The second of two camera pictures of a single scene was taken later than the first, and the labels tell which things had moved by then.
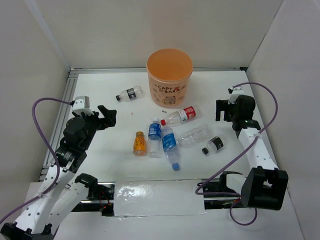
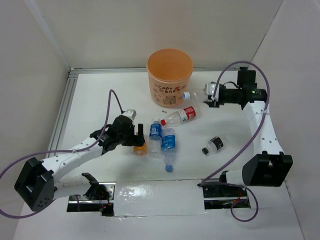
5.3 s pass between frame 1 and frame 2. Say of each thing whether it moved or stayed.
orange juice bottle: stayed
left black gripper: moved
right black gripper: moved
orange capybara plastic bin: stayed
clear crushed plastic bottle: moved
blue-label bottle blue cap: moved
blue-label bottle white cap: stayed
